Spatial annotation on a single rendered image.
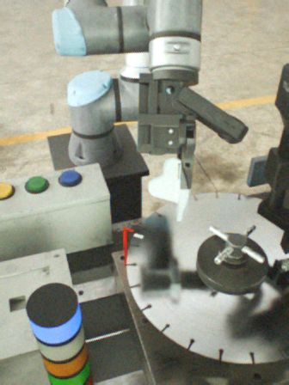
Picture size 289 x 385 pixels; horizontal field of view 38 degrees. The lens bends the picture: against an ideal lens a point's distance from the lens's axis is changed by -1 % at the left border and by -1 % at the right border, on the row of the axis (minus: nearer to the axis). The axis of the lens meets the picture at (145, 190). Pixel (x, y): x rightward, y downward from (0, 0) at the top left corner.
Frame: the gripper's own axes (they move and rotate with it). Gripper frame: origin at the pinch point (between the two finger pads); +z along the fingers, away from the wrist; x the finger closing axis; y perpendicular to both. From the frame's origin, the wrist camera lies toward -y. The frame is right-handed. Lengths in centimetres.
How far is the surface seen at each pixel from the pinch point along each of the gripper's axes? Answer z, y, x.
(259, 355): 17.5, -9.5, 9.0
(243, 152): -15, -54, -186
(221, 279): 9.8, -5.8, 0.6
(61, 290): 4.4, 13.3, 25.2
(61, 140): -13, 30, -65
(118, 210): 7, 13, -61
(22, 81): -66, 96, -258
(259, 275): 9.2, -11.6, 0.0
